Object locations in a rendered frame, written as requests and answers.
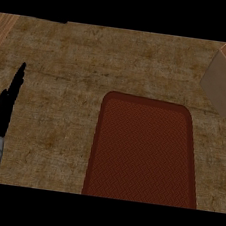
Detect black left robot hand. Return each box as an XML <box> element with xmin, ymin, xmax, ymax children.
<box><xmin>0</xmin><ymin>58</ymin><xmax>28</xmax><ymax>147</ymax></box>

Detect red-brown tray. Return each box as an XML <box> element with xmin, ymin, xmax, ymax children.
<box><xmin>80</xmin><ymin>87</ymin><xmax>211</xmax><ymax>211</ymax></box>

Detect cardboard box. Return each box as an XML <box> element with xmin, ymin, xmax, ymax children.
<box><xmin>195</xmin><ymin>39</ymin><xmax>226</xmax><ymax>119</ymax></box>

